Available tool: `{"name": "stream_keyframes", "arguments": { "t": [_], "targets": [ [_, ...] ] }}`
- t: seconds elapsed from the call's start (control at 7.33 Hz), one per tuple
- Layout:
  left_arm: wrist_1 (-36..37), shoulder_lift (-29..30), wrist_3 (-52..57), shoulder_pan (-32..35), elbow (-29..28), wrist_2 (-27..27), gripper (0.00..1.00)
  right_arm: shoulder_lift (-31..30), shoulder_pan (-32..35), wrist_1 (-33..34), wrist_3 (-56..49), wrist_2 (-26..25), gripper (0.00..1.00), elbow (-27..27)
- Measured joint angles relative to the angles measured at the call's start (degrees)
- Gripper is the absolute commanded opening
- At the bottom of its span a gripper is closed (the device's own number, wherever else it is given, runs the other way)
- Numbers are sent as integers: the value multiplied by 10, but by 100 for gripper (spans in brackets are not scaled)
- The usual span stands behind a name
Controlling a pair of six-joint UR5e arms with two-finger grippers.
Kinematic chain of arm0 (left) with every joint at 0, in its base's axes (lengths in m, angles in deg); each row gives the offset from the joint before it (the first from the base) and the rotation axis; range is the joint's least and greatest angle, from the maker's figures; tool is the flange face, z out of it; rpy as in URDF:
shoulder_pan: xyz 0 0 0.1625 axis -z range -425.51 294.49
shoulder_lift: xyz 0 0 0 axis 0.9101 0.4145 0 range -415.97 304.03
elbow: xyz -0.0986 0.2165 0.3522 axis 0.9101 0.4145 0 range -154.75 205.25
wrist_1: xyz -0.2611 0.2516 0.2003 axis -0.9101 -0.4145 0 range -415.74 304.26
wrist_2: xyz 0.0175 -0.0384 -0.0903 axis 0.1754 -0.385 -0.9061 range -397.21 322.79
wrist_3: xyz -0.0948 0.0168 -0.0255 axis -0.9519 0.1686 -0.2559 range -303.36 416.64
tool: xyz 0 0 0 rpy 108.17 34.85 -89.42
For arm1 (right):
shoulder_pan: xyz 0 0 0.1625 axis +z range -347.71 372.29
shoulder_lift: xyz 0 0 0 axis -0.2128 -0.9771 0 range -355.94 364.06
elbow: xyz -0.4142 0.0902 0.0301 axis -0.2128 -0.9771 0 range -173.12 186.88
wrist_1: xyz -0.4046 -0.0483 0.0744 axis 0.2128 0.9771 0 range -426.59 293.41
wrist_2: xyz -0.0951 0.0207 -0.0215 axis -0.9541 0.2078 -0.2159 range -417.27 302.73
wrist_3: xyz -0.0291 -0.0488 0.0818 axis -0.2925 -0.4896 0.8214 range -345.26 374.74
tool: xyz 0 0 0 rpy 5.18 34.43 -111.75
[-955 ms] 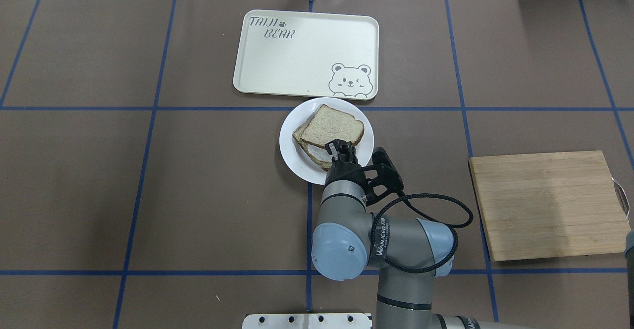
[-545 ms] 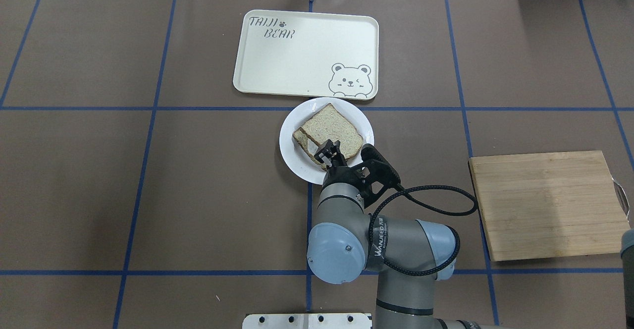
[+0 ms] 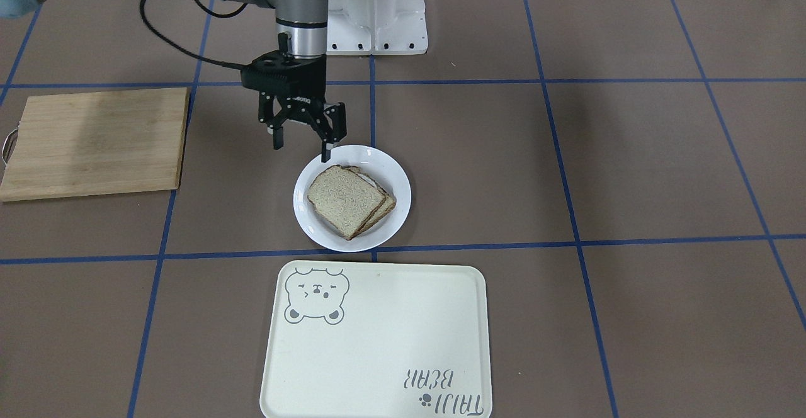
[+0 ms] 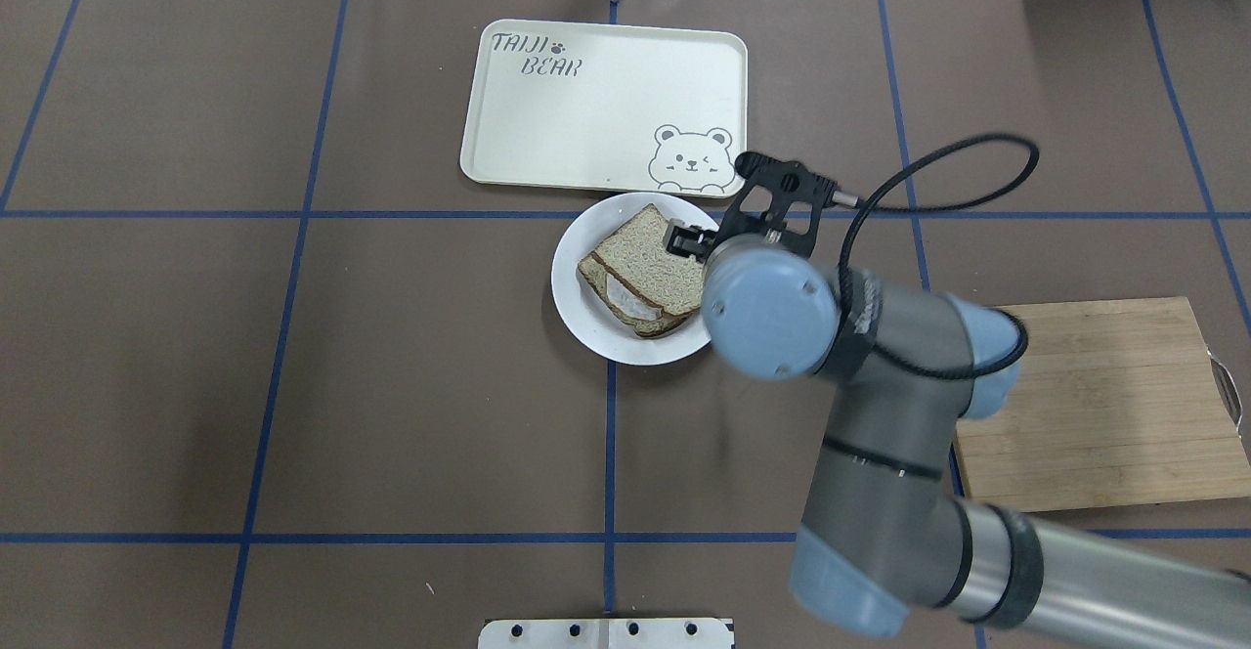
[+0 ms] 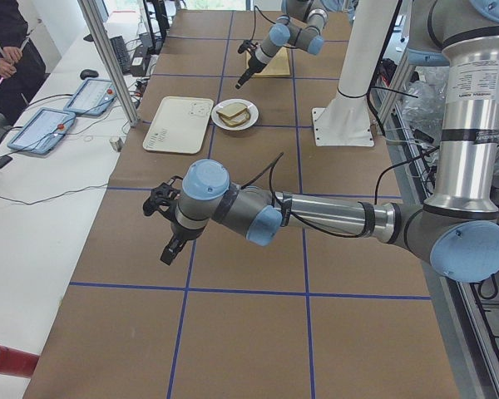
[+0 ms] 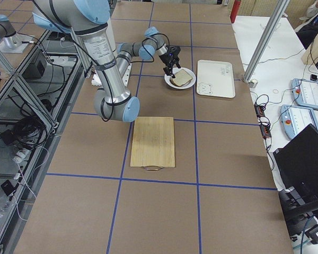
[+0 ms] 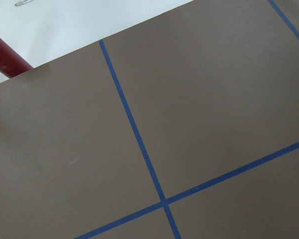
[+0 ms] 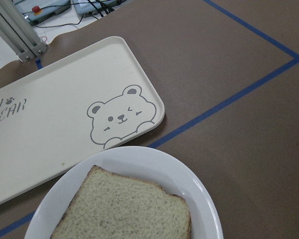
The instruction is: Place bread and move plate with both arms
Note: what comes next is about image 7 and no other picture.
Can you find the white cable connector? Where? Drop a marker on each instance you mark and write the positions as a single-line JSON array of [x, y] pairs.
[[21, 2]]

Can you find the red cylinder bottle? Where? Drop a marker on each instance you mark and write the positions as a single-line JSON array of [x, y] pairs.
[[11, 63]]

